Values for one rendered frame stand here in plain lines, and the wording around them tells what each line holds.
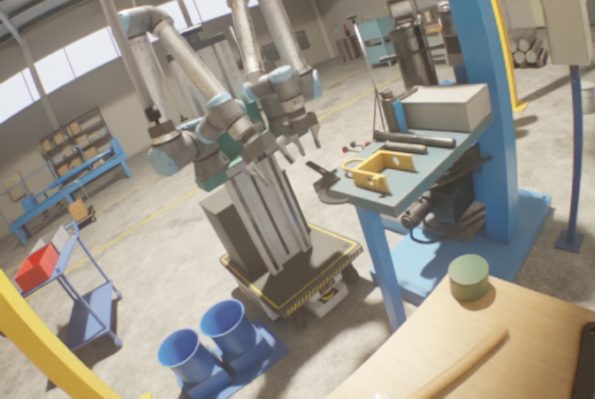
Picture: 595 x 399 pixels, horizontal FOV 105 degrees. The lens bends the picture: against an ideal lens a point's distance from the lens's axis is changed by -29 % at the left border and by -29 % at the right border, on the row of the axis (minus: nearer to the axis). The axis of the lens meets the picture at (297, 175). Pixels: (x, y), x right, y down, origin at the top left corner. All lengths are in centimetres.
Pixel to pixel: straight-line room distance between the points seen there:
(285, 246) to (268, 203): 33
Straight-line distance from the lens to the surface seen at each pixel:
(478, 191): 204
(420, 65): 192
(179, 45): 139
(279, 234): 210
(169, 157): 140
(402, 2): 193
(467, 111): 131
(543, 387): 72
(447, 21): 323
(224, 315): 213
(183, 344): 217
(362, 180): 110
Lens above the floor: 158
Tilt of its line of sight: 22 degrees down
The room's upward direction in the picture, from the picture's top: 22 degrees counter-clockwise
